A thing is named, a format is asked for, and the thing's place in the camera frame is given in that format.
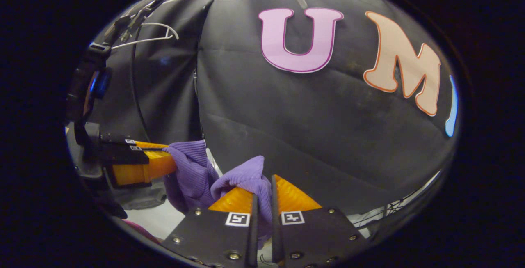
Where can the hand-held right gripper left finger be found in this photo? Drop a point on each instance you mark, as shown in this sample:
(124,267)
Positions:
(253,235)

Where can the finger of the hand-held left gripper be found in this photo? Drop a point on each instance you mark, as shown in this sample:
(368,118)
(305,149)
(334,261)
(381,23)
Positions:
(139,171)
(151,145)

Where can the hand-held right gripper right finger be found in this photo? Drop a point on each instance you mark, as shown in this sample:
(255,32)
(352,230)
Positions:
(275,239)

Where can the black backdrop cloth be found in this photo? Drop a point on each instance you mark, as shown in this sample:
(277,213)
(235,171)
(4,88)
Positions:
(307,136)

